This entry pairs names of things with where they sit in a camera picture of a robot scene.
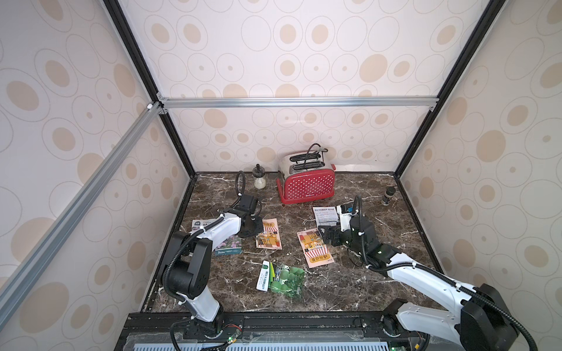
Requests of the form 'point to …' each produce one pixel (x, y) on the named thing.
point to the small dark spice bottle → (389, 192)
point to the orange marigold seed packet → (269, 238)
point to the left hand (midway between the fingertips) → (264, 227)
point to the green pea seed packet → (282, 279)
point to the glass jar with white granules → (259, 178)
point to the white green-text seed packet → (326, 216)
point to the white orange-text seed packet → (315, 249)
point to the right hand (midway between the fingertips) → (335, 223)
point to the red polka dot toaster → (306, 176)
